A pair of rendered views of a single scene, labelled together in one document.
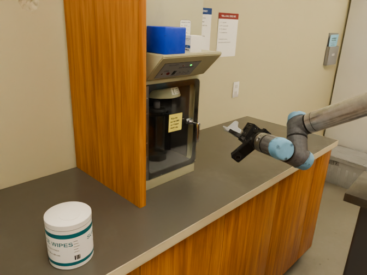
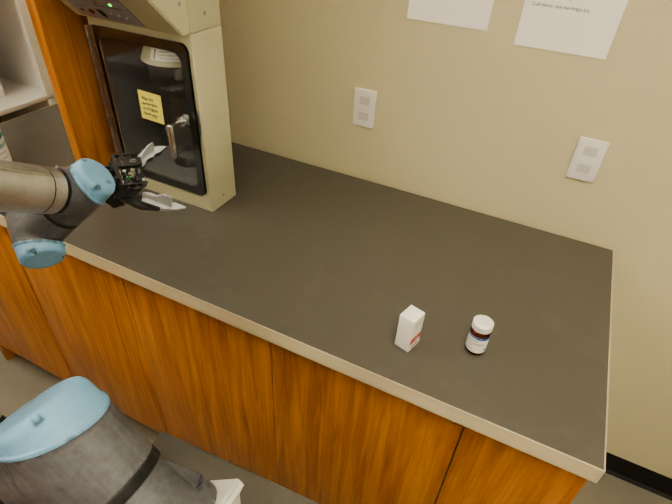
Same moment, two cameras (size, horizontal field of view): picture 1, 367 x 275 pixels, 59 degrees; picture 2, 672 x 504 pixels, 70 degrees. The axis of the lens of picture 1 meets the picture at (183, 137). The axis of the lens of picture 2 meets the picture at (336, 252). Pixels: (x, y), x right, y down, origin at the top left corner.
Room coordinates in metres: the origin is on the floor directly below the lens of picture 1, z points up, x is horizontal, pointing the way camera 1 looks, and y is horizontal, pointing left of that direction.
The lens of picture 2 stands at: (1.38, -1.23, 1.70)
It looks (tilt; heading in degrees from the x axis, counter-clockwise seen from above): 38 degrees down; 70
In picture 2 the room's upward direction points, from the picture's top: 4 degrees clockwise
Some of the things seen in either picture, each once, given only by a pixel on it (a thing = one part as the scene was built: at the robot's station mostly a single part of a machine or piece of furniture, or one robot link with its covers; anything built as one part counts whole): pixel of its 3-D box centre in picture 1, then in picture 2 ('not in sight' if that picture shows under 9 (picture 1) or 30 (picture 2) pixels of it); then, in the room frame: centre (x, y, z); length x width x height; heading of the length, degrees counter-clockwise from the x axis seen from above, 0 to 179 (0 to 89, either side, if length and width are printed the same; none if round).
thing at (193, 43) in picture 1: (193, 43); not in sight; (1.31, -0.02, 1.54); 0.05 x 0.05 x 0.06; 30
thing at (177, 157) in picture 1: (172, 128); (150, 115); (1.31, 0.05, 1.19); 0.30 x 0.01 x 0.40; 136
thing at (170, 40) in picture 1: (166, 40); not in sight; (1.20, 0.08, 1.56); 0.10 x 0.10 x 0.09; 46
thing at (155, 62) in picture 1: (183, 65); (111, 3); (1.27, 0.01, 1.46); 0.32 x 0.12 x 0.10; 136
